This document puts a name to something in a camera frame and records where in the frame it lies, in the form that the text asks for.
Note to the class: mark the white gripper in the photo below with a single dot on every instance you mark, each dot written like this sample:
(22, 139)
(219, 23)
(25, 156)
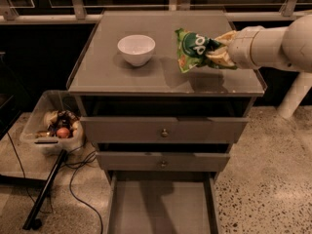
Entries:
(240, 51)

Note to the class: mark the green rice chip bag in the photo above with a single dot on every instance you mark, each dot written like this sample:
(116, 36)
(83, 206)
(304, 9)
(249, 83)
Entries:
(192, 48)

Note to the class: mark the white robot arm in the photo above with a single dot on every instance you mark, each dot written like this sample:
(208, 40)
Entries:
(287, 48)

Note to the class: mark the brass top drawer knob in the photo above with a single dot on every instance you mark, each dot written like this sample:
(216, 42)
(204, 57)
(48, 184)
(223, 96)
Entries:
(164, 133)

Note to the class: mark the brass drawer knob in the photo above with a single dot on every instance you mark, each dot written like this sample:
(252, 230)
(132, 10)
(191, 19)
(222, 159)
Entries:
(164, 133)
(163, 164)

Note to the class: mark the grey drawer cabinet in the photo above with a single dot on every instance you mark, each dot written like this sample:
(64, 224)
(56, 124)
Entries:
(104, 84)

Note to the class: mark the brass middle drawer knob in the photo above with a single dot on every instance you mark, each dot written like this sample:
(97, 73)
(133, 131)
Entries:
(163, 164)

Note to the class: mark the grey top drawer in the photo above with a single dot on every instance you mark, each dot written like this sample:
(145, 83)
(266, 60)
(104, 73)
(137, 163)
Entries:
(125, 129)

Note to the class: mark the grey drawer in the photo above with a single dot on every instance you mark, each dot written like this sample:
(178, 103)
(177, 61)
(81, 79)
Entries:
(125, 129)
(162, 203)
(150, 161)

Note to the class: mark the grey middle drawer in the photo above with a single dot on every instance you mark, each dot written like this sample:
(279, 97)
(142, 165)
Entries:
(150, 161)

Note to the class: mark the grey bottom drawer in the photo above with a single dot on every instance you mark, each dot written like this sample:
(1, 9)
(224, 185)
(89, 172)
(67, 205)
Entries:
(162, 203)

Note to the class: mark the white ceramic bowl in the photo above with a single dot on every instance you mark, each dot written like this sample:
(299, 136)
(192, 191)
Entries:
(136, 50)

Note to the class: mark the metal window railing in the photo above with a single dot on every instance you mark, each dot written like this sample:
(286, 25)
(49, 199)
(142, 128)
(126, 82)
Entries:
(90, 11)

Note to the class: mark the red apple in bin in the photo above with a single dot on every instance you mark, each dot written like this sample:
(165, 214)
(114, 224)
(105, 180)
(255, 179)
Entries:
(63, 133)

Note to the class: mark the clear plastic storage bin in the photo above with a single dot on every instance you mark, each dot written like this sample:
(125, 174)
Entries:
(54, 110)

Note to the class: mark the black metal stand leg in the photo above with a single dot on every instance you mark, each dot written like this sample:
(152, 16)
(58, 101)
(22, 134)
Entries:
(32, 222)

